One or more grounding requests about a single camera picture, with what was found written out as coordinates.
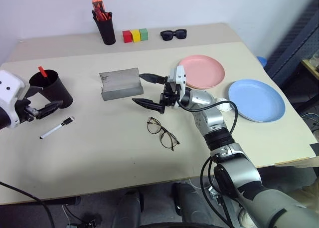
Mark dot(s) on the green block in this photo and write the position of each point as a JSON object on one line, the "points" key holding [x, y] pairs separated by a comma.
{"points": [[143, 34]]}

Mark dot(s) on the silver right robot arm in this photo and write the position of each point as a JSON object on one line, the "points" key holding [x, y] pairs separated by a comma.
{"points": [[236, 168]]}

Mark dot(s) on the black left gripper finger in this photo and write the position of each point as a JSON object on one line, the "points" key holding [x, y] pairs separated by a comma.
{"points": [[48, 109], [33, 90]]}

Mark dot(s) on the white marker with black cap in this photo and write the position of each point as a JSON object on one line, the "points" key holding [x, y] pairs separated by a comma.
{"points": [[53, 130]]}

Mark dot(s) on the red capped marker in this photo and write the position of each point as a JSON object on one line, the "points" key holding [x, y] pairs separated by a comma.
{"points": [[43, 72]]}

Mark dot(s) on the thin framed eyeglasses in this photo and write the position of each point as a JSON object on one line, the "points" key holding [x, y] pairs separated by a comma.
{"points": [[152, 124]]}

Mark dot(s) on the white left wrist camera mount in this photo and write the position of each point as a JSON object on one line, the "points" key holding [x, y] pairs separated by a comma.
{"points": [[8, 88]]}

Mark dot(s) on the blue plate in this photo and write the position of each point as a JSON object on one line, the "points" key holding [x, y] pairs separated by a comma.
{"points": [[256, 100]]}

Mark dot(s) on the black sunglasses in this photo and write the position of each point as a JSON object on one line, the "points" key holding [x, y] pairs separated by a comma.
{"points": [[168, 35]]}

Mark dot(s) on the grey glasses case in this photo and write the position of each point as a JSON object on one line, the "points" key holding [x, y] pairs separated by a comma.
{"points": [[120, 84]]}

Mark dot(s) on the dark perforated rack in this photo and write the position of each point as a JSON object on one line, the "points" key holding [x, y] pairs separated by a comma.
{"points": [[294, 51]]}

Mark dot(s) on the orange capped black marker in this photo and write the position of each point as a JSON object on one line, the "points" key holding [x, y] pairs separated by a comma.
{"points": [[99, 3], [94, 3]]}

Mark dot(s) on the dark rounded shape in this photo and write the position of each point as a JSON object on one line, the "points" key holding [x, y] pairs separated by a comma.
{"points": [[192, 205], [129, 210]]}

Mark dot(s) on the black bar under table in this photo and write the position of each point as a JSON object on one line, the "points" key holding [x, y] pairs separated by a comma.
{"points": [[64, 201]]}

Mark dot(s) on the blue round container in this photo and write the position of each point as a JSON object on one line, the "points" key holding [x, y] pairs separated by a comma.
{"points": [[262, 61]]}

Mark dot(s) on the wooden shelf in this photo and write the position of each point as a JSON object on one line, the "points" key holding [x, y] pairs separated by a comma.
{"points": [[311, 68]]}

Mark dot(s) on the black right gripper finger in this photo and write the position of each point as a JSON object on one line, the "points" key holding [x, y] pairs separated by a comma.
{"points": [[149, 104], [153, 77]]}

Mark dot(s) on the clear round floor object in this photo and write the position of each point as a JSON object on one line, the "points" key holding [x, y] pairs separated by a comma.
{"points": [[194, 183]]}

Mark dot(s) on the tall black pen cup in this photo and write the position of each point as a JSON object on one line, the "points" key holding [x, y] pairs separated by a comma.
{"points": [[107, 31]]}

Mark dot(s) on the red block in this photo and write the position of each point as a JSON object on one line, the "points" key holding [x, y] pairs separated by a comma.
{"points": [[126, 36]]}

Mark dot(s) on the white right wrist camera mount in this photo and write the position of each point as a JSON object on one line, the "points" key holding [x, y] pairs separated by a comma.
{"points": [[179, 75]]}

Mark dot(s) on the yellow block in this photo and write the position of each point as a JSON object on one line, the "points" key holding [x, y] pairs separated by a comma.
{"points": [[136, 36]]}

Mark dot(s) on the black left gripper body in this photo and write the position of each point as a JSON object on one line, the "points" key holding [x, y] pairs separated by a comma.
{"points": [[23, 112]]}

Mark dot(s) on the pink plate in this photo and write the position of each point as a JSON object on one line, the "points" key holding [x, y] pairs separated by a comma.
{"points": [[203, 69]]}

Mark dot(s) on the metal table bracket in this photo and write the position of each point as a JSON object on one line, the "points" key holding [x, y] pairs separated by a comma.
{"points": [[219, 200]]}

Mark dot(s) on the wide black cup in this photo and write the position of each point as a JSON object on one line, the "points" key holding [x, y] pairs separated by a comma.
{"points": [[58, 92]]}

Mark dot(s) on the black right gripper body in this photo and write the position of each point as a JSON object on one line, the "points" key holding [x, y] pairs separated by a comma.
{"points": [[169, 95]]}

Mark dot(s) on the beige shoe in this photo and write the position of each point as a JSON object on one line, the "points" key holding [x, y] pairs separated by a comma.
{"points": [[245, 219]]}

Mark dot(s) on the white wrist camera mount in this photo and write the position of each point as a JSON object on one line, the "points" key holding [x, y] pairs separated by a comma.
{"points": [[179, 75], [8, 88]]}

